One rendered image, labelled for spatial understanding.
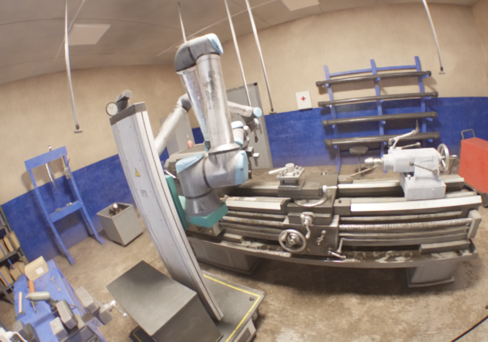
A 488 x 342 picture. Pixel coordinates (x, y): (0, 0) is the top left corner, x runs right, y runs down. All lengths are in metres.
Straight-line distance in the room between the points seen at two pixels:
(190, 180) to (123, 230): 2.70
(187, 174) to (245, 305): 1.10
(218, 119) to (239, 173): 0.25
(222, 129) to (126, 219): 2.88
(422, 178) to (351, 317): 1.20
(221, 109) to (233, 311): 1.36
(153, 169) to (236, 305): 1.17
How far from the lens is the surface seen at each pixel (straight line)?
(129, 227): 3.60
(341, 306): 1.96
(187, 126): 5.58
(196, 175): 0.93
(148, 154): 0.95
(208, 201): 0.99
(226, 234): 2.15
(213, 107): 0.91
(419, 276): 2.11
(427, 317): 2.04
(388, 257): 1.81
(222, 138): 0.90
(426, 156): 1.67
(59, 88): 4.79
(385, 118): 4.30
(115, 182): 4.89
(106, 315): 1.13
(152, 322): 1.12
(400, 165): 1.63
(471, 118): 5.52
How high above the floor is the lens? 1.65
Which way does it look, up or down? 14 degrees down
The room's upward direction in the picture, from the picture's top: 12 degrees counter-clockwise
